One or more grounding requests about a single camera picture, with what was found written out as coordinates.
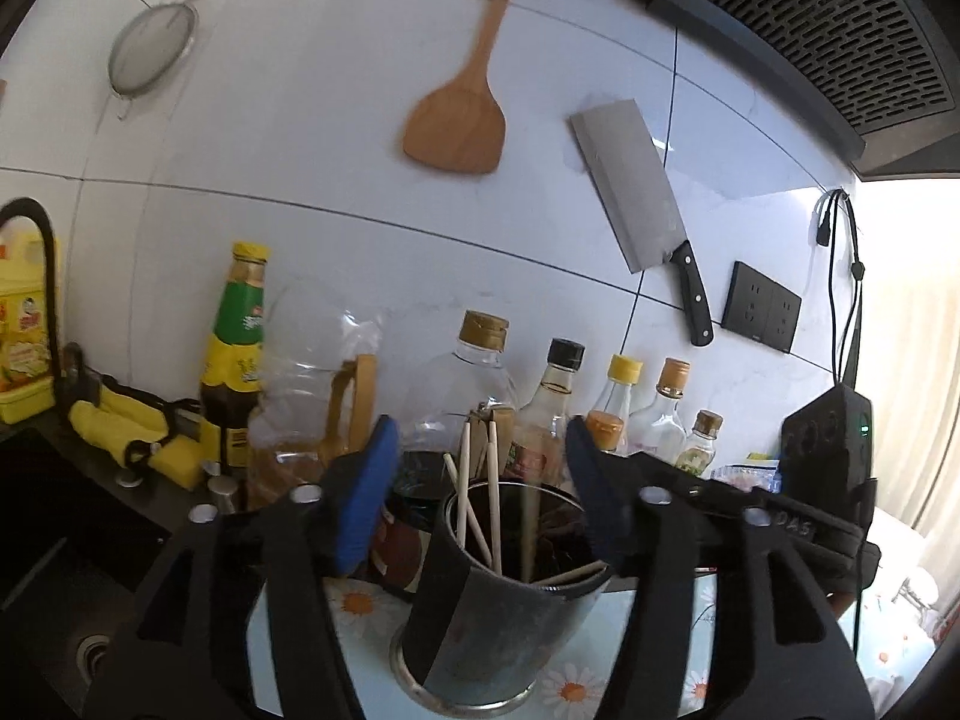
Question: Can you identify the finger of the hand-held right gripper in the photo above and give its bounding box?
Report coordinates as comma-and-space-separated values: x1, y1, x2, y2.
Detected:
625, 453, 782, 524

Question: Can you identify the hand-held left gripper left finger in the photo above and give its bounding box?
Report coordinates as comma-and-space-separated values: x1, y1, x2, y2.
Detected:
82, 414, 402, 720

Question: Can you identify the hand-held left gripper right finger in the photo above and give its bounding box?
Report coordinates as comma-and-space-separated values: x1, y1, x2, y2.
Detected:
564, 416, 878, 720

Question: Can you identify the bunch of wooden chopsticks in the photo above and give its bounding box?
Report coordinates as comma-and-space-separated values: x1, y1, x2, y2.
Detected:
442, 420, 610, 587

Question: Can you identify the dark metal utensil holder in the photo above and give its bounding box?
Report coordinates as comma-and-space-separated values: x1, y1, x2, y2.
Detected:
389, 481, 615, 714

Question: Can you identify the green label oil bottle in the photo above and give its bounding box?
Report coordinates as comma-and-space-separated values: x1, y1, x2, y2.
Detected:
674, 409, 725, 478

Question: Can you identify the clear seasoning bag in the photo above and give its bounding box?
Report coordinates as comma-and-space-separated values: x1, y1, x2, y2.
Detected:
709, 463, 783, 495

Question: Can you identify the dark sauce bottle gold cap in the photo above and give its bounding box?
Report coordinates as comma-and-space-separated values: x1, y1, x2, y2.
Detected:
583, 410, 628, 455

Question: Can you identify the red label bottle gold cap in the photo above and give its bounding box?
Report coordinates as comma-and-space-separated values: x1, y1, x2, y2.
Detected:
628, 358, 693, 463

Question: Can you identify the white curtain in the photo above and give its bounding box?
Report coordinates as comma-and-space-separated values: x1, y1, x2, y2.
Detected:
859, 180, 960, 646

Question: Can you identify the black cap sauce bottle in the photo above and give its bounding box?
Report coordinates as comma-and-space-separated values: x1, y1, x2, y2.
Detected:
513, 337, 588, 490

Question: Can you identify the clear plastic jug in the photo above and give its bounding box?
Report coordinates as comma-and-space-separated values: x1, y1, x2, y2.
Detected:
247, 281, 388, 512

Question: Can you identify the clear bottle yellow cap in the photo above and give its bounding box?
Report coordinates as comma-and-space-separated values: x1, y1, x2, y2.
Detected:
592, 353, 645, 422

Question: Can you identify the metal sink knob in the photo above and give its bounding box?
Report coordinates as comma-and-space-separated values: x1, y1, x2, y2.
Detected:
206, 473, 243, 515

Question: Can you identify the large clear bottle gold cap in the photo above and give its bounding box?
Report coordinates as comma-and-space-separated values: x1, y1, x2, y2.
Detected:
371, 309, 521, 602

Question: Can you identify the blue daisy print tablecloth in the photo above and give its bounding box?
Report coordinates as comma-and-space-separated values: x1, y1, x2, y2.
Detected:
246, 566, 938, 720

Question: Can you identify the green yellow label sauce bottle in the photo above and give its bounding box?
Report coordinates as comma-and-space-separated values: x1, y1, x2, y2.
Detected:
198, 241, 271, 490

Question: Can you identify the yellow cleaning cloth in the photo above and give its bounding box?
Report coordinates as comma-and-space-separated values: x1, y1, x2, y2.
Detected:
66, 381, 205, 490

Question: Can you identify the black sink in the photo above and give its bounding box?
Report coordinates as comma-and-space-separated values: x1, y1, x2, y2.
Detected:
0, 420, 175, 720

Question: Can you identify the yellow dish soap bottle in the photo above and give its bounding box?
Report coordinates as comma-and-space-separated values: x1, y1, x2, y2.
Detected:
0, 235, 59, 425

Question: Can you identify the wooden spatula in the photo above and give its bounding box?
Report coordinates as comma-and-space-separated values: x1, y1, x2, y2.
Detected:
402, 0, 542, 176

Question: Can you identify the black faucet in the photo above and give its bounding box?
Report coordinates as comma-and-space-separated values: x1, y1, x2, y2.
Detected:
0, 196, 85, 421

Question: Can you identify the black range hood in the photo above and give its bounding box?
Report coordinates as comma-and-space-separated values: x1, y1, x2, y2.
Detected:
562, 0, 960, 182

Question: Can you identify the metal mesh strainer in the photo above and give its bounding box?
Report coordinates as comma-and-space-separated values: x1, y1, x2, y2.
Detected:
108, 0, 242, 119

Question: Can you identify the black wall socket panel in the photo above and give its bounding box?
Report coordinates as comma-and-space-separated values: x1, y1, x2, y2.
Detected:
723, 260, 803, 354

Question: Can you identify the black cable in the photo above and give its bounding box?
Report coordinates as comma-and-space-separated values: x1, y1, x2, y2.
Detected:
814, 187, 869, 391

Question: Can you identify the steel cleaver with black handle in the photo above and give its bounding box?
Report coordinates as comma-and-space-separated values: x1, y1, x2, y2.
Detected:
568, 98, 716, 348

